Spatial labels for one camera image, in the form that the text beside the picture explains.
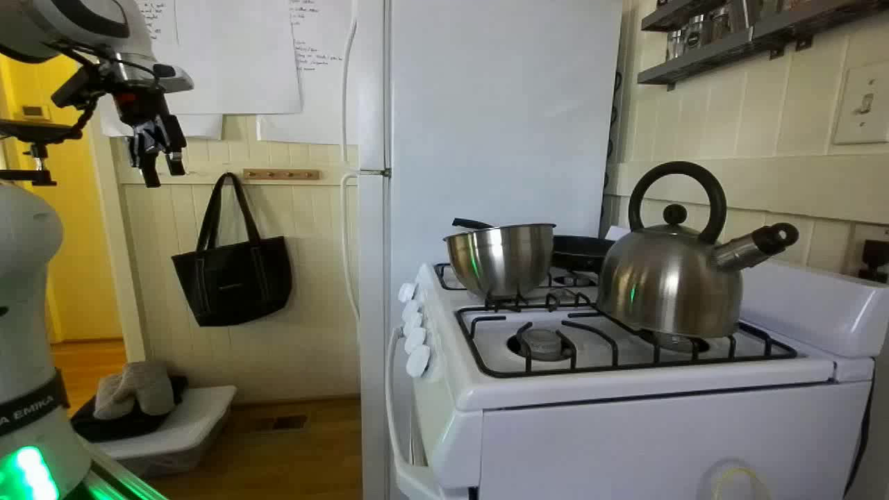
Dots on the black frying pan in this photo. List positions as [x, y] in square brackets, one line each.
[571, 248]

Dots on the wall spice shelf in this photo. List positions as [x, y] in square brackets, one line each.
[706, 36]

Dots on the grey slippers on tray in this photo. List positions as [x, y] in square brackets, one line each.
[128, 404]

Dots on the black tote bag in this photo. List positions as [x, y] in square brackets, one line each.
[231, 286]

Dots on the silver metal bowl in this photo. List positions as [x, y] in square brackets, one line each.
[489, 280]

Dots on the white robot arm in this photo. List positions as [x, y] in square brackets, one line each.
[43, 458]

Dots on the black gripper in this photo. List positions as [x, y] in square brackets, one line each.
[140, 95]

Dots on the white light switch plate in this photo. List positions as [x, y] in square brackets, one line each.
[864, 108]

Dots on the white gas stove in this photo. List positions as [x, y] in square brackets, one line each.
[549, 399]

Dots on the stainless steel kettle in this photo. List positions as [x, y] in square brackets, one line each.
[681, 283]

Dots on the white refrigerator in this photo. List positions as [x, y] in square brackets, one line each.
[485, 111]

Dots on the wooden coat hook rail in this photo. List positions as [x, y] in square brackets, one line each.
[282, 174]

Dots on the white paper sheet on wall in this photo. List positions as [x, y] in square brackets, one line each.
[274, 61]

